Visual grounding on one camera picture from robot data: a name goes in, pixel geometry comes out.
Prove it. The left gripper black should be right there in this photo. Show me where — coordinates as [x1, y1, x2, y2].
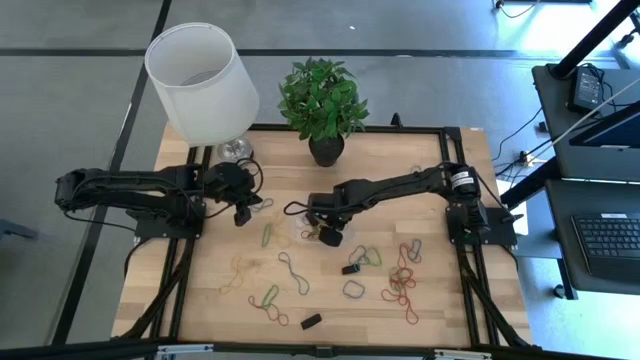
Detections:
[202, 160, 264, 229]

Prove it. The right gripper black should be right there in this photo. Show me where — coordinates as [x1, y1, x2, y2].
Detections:
[303, 179, 365, 249]

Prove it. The yellow rubber band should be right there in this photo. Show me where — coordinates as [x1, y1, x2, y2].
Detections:
[269, 208, 293, 250]
[218, 255, 247, 296]

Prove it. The grey rubber band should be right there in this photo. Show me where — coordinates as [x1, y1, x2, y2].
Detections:
[277, 250, 311, 297]

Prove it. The blue rubber band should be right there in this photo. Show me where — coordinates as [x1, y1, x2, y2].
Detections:
[341, 279, 367, 301]

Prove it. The purple rubber band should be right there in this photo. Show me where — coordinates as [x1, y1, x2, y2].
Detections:
[406, 238, 424, 265]

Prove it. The clear plastic bin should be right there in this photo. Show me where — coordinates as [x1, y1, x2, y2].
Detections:
[290, 196, 359, 248]

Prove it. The green potted plant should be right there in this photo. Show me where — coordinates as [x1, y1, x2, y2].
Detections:
[277, 55, 371, 168]

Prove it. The white shade table lamp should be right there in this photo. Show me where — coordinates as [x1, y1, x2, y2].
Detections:
[143, 21, 261, 169]

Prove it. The black crossbar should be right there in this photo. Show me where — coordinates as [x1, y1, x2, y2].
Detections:
[0, 337, 640, 360]

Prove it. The grey furniture leg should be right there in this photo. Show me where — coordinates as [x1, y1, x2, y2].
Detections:
[0, 218, 39, 242]

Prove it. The black keyboard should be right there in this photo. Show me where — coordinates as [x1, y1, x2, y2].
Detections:
[571, 213, 640, 261]

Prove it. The thin white rod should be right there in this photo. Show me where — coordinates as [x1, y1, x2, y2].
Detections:
[524, 74, 640, 166]

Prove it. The black power adapter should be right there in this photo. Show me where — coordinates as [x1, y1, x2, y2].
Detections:
[567, 66, 606, 114]

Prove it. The dark monitor screen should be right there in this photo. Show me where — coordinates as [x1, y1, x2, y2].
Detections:
[568, 99, 640, 149]

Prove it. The black diagonal pole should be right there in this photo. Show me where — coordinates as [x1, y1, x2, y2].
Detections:
[548, 0, 640, 80]

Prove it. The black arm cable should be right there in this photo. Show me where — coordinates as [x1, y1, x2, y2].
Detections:
[62, 207, 151, 279]

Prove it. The silver metal bracket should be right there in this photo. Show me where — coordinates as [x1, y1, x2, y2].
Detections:
[433, 348, 494, 360]
[155, 343, 215, 357]

